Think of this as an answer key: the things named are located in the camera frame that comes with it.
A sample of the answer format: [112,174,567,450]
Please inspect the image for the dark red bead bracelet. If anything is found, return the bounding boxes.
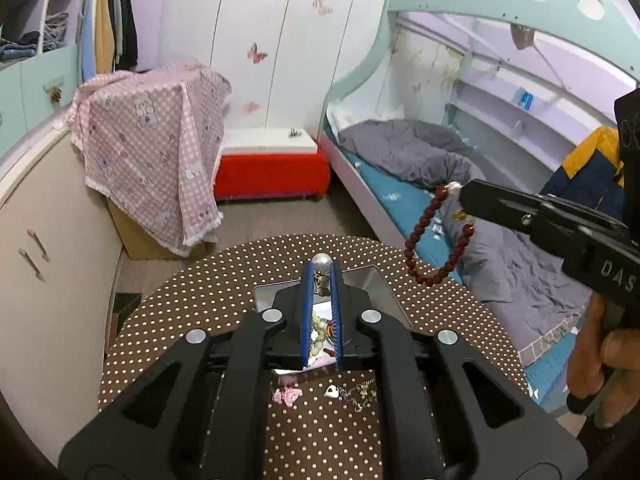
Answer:
[404,181,477,289]

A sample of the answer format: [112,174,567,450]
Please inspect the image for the red ottoman with white top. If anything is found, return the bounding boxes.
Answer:
[214,127,332,203]

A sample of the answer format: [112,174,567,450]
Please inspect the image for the black box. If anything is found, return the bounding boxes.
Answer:
[112,291,143,333]

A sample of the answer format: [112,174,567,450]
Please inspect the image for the white wardrobe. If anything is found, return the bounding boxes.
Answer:
[160,0,396,133]

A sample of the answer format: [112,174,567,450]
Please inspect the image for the white bead bracelet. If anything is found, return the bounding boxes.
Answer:
[310,310,328,358]

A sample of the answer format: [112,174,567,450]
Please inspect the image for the white wall shelves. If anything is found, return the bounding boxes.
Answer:
[445,80,621,181]

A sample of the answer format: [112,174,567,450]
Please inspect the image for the grey hanging garment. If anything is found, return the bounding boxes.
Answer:
[109,0,125,68]

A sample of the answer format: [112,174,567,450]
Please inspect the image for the silver chain necklace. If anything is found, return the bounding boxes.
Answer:
[337,380,378,415]

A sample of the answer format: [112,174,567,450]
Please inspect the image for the grey hanging pouch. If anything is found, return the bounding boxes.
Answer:
[510,24,536,51]

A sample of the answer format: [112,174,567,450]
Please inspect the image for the teal bunk bed frame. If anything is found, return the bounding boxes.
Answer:
[317,0,640,411]

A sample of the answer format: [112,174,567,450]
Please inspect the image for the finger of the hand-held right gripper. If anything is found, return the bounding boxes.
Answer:
[460,178,547,212]
[461,195,540,237]

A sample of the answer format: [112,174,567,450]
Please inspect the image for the pink bow hair tie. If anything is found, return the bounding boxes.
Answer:
[271,385,302,407]

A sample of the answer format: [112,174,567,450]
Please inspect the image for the beige cabinet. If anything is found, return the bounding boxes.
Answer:
[0,125,126,396]

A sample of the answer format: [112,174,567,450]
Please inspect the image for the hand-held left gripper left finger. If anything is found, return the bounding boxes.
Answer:
[57,262,317,480]

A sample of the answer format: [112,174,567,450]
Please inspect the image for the polka dot round table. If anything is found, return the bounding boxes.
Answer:
[97,233,531,480]

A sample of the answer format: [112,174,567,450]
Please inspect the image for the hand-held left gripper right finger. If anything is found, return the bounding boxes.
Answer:
[330,261,588,480]

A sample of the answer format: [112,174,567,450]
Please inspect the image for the grey duvet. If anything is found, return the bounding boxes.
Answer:
[337,119,596,356]

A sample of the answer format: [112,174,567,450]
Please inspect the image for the folded jeans stack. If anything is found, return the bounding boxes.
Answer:
[0,31,41,63]

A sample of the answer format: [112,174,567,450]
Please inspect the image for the teal drawer unit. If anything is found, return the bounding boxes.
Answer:
[0,44,83,158]

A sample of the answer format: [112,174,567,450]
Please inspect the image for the yellow hanging garment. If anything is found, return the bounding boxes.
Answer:
[95,0,117,75]

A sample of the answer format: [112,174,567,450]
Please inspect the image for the silver pearl-tipped ornament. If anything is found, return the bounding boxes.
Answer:
[311,254,333,301]

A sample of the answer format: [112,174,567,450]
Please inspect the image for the yellow and navy jacket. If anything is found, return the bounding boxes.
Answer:
[540,126,626,211]

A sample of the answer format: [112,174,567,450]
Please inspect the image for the pink bear print cloth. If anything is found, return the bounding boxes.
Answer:
[65,58,233,259]

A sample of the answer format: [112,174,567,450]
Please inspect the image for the grey storage box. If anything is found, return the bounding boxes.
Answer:
[252,264,410,376]

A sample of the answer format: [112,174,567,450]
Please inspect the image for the light blue hanging garment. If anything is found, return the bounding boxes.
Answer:
[79,0,101,83]

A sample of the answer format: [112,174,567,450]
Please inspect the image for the black hanging jacket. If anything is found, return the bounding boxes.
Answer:
[117,0,140,71]

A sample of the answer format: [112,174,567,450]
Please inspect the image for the person's right hand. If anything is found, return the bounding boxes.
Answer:
[566,292,640,430]

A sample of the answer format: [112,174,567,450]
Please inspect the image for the cardboard box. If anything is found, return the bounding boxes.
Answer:
[106,197,213,261]

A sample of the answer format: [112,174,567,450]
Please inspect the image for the blue bed sheet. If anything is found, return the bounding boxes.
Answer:
[345,152,581,413]

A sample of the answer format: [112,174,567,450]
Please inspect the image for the folded grey clothes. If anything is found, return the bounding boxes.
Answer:
[42,11,70,53]

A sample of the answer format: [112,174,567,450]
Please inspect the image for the lilac stair shelf unit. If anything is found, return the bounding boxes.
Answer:
[0,0,93,61]

